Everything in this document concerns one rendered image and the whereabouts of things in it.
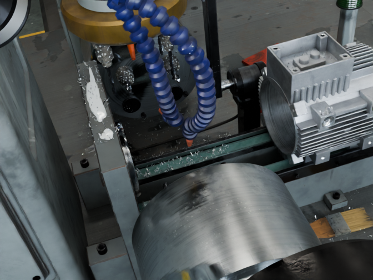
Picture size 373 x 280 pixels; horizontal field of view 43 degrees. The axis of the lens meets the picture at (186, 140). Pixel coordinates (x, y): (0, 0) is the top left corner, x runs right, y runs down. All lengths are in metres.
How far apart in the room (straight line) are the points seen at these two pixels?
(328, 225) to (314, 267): 0.72
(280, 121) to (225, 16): 0.77
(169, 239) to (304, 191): 0.48
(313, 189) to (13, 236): 0.61
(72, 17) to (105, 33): 0.05
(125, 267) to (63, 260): 0.16
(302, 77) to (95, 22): 0.38
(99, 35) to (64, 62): 0.97
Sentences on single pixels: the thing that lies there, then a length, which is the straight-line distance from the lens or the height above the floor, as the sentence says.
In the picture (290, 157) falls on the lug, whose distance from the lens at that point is 0.94.
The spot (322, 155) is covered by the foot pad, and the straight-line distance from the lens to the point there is 0.93.
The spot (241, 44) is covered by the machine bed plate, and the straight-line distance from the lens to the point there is 1.56.
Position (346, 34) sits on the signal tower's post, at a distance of 1.32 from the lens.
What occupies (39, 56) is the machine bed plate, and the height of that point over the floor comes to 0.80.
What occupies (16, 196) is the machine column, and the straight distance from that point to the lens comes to 0.67.
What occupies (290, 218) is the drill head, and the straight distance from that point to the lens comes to 0.62.
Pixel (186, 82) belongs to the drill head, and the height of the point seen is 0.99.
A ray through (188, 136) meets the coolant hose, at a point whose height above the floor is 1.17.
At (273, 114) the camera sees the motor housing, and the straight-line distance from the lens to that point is 1.02.
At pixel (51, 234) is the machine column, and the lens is 0.73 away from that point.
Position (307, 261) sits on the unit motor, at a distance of 0.32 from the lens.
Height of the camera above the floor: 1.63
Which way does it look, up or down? 43 degrees down
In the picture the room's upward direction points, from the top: 8 degrees counter-clockwise
